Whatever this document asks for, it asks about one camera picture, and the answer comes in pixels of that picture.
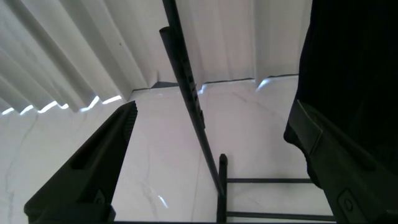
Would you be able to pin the black t-shirt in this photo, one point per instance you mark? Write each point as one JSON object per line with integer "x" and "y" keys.
{"x": 348, "y": 62}

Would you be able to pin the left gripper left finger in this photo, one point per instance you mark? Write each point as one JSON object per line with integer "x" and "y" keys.
{"x": 87, "y": 174}

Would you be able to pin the white curtain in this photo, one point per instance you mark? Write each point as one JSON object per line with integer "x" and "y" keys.
{"x": 93, "y": 46}

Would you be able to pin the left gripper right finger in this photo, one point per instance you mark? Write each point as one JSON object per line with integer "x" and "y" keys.
{"x": 354, "y": 174}

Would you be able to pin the black clothes rack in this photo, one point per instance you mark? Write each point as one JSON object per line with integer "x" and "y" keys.
{"x": 182, "y": 68}

